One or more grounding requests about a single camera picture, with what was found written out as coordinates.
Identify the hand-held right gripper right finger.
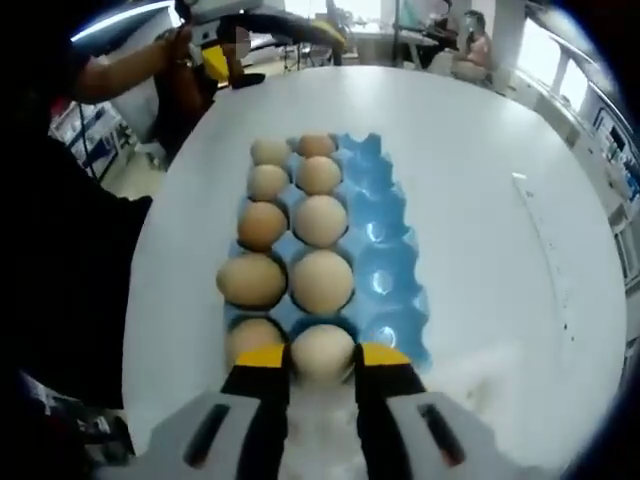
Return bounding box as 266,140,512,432
353,341,549,480

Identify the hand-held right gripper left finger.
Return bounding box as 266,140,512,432
97,342,293,480

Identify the white egg tray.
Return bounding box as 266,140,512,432
284,344,496,480

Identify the single brown egg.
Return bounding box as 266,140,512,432
290,323,357,386

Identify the group of brown eggs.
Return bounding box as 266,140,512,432
215,132,356,369

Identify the blue egg tray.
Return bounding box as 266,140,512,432
222,131,434,376

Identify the person's left hand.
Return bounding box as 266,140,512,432
162,23,196,69

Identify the small black object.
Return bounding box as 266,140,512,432
229,73,267,90

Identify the brown chair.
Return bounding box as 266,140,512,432
152,59,219,151

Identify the ceiling light strip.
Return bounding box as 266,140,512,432
69,0,171,44

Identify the black tripod stand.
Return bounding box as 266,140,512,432
392,0,416,64

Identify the person in black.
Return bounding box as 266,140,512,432
19,29,154,411

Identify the wall display panel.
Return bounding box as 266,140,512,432
592,107,631,166

